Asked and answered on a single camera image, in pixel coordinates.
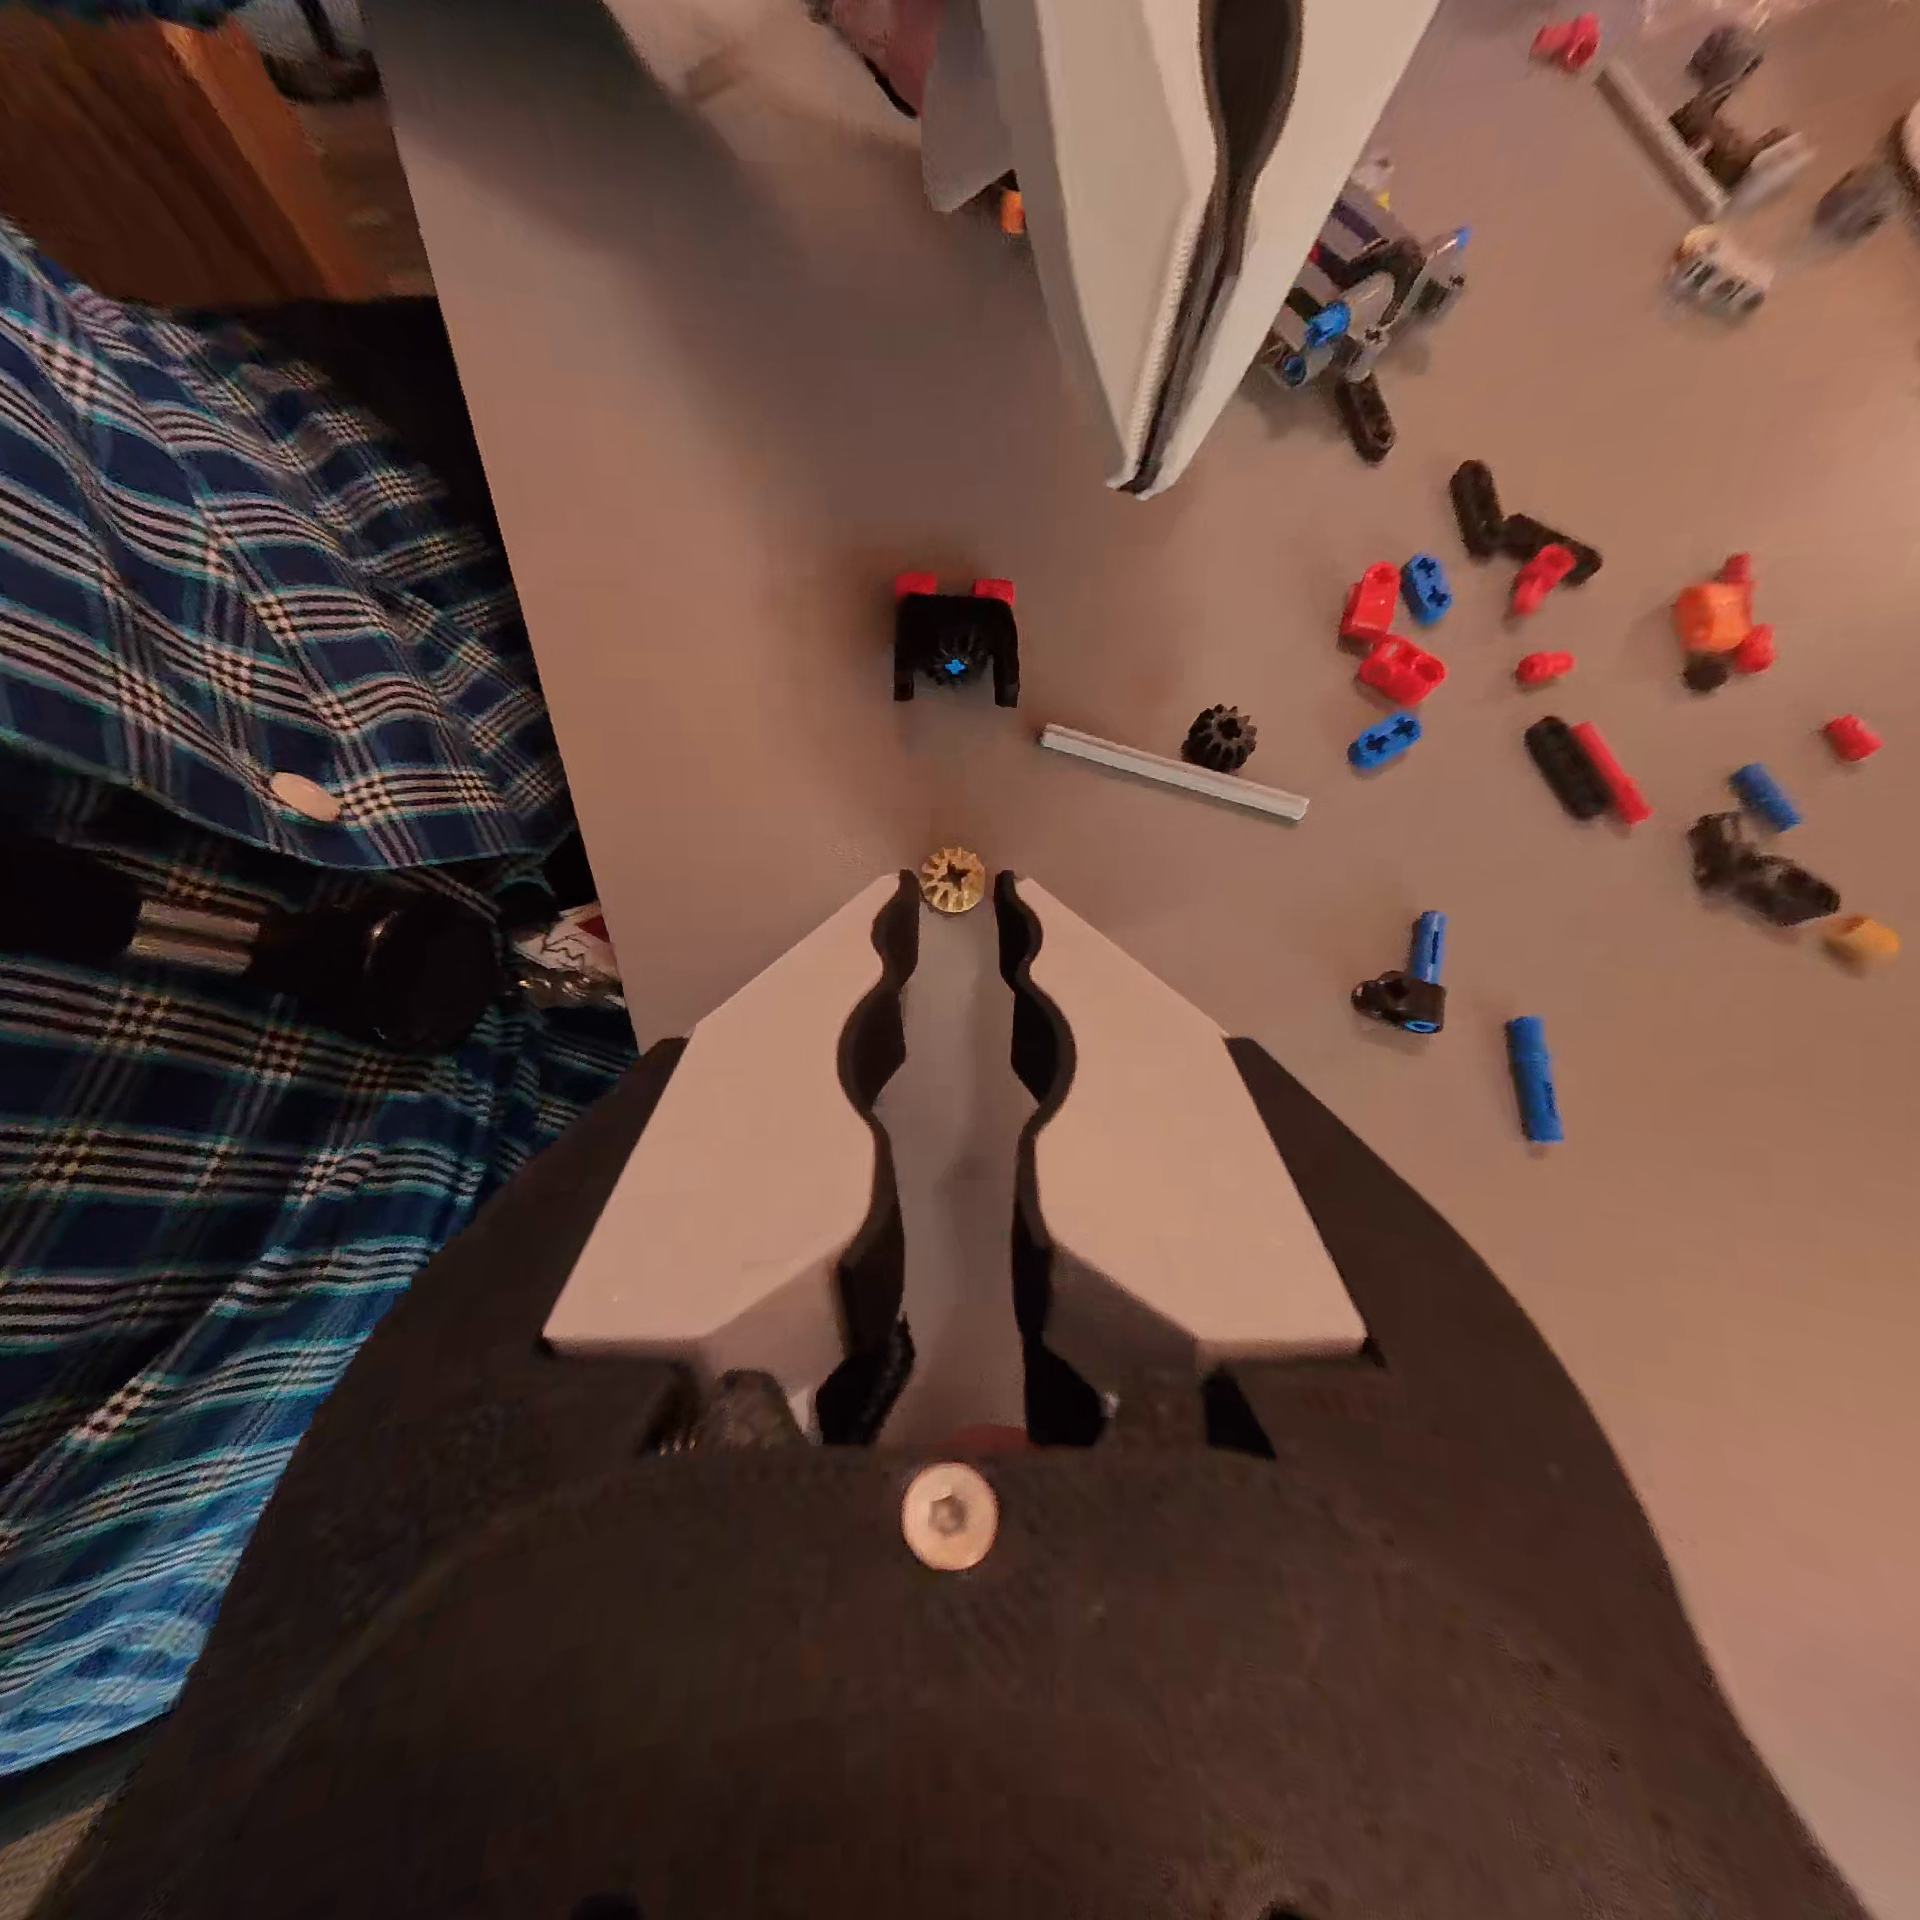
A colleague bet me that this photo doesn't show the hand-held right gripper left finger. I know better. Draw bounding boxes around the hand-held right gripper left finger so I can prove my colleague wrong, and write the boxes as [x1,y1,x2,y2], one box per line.
[543,876,923,1441]

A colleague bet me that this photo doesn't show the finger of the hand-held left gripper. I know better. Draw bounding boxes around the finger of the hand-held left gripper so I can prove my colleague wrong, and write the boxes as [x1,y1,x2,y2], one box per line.
[1156,0,1445,497]
[923,0,1223,488]

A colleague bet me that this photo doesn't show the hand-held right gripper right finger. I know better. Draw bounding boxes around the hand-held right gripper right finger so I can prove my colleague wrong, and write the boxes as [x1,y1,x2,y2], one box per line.
[996,876,1372,1441]

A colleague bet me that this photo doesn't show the grey lego axle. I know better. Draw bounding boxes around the grey lego axle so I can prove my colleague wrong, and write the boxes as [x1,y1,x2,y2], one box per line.
[1039,723,1310,822]

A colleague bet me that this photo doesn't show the black lego frame red pins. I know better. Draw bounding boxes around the black lego frame red pins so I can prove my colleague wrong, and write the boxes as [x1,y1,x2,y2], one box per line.
[891,572,1025,710]

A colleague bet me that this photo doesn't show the lego chassis assembly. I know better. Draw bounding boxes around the lego chassis assembly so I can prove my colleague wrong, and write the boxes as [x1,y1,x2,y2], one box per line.
[1259,149,1476,393]

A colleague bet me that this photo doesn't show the grey lego beam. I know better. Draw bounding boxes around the grey lego beam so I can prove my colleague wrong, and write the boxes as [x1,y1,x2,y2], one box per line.
[1593,59,1727,219]

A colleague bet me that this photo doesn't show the brown grey lego subassembly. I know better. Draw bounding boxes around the brown grey lego subassembly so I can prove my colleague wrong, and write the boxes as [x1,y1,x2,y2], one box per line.
[1666,18,1817,203]

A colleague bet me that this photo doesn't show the light grey lego connector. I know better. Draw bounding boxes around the light grey lego connector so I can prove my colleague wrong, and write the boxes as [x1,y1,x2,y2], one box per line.
[1668,226,1776,317]

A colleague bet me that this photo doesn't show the long black lego beam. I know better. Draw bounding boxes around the long black lego beam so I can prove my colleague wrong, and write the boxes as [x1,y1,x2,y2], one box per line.
[1500,510,1605,586]

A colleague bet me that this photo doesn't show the dark grey lego connector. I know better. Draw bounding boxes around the dark grey lego connector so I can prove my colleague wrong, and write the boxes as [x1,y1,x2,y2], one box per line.
[1815,156,1911,244]

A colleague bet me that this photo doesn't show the long red lego pin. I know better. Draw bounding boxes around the long red lego pin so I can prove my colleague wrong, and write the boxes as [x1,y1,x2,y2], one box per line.
[1574,723,1654,829]

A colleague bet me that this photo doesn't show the black lego connector assembly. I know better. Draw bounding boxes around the black lego connector assembly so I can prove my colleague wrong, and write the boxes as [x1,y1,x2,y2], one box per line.
[1686,809,1845,925]

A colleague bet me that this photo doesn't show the red lego pin piece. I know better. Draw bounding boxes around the red lego pin piece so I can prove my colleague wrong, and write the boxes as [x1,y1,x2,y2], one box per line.
[1717,550,1776,675]

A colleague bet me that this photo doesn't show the person's left hand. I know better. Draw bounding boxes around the person's left hand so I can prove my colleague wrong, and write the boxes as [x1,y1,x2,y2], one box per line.
[827,0,948,110]

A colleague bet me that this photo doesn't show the red white tag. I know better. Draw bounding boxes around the red white tag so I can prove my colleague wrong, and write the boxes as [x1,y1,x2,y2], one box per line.
[510,899,627,1009]

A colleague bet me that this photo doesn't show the black connector with blue pin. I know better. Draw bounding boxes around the black connector with blue pin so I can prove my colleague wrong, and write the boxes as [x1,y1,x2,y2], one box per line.
[1353,912,1451,1040]

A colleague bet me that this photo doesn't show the blue plaid shirt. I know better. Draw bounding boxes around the blue plaid shirt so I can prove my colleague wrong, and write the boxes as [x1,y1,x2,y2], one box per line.
[0,214,641,1775]

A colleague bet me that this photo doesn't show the wooden cabinet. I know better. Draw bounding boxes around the wooden cabinet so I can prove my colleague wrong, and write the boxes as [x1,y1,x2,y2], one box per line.
[0,0,383,308]

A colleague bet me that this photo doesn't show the black strap with buckle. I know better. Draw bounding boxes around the black strap with buckle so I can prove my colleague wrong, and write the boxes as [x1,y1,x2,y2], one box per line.
[0,829,510,1048]

